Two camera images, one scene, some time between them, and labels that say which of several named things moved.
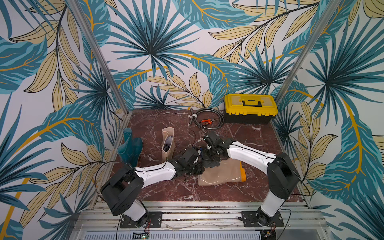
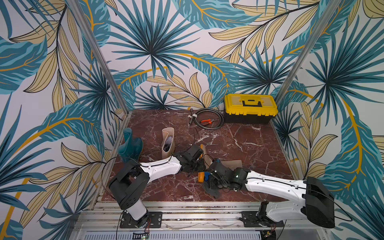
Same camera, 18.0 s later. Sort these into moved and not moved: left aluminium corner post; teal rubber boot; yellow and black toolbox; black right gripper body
Moved: black right gripper body
Not moved: teal rubber boot; left aluminium corner post; yellow and black toolbox
